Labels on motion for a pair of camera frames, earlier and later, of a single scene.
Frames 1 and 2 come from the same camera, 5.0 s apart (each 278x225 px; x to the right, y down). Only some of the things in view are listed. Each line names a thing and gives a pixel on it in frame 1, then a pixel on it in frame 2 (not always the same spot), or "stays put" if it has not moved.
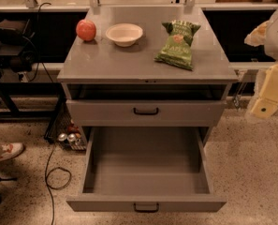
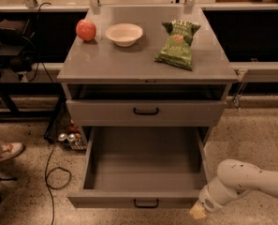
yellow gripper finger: x=265 y=108 to x=197 y=211
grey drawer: x=146 y=169 stays put
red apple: x=85 y=30 stays put
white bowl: x=124 y=35 stays put
